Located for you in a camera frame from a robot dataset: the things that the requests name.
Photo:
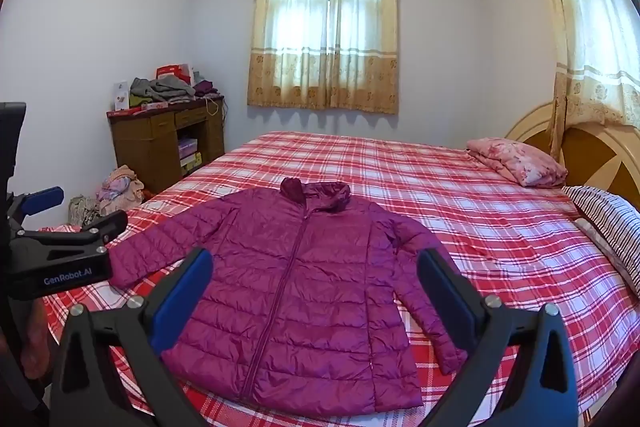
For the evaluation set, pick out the grey clothes pile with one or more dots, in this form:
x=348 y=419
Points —
x=160 y=89

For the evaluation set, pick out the small white box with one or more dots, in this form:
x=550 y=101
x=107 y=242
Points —
x=121 y=96

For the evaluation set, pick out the patterned grey bag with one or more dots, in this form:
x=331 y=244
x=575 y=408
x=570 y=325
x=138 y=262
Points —
x=82 y=211

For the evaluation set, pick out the boxes inside desk shelf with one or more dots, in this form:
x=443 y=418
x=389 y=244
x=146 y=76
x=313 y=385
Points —
x=190 y=153

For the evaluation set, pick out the beige floral window curtain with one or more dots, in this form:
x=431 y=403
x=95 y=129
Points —
x=325 y=27
x=585 y=17

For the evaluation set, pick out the pink floral pillow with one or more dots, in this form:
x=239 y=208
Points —
x=520 y=159

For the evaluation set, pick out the red plaid bed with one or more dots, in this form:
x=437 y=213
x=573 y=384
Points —
x=450 y=227

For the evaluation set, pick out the pink clothes pile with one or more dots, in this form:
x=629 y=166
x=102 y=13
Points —
x=120 y=189

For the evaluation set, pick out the purple folded clothes stack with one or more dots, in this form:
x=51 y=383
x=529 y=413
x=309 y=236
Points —
x=206 y=87

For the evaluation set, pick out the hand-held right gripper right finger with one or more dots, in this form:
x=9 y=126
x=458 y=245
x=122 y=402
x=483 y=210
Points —
x=447 y=294

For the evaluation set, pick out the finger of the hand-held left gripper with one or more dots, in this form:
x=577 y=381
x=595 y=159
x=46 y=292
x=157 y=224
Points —
x=95 y=229
x=45 y=199

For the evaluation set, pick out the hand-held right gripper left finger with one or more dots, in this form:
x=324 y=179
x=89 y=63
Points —
x=182 y=297

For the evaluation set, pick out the flat red box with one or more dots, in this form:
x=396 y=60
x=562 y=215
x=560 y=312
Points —
x=140 y=108

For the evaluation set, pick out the purple puffer jacket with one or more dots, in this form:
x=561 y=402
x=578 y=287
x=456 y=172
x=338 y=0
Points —
x=300 y=287

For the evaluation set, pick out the brown wooden desk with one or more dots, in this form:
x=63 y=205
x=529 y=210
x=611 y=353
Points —
x=150 y=142

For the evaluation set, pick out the red and white box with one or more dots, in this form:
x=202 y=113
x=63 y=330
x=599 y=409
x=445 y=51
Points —
x=175 y=73

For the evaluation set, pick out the striped pillow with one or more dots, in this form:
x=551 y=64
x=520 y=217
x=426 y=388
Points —
x=610 y=217

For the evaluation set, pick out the beige wooden headboard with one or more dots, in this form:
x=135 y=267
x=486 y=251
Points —
x=595 y=147

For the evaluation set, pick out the person's left forearm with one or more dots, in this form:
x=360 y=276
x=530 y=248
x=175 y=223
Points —
x=32 y=337

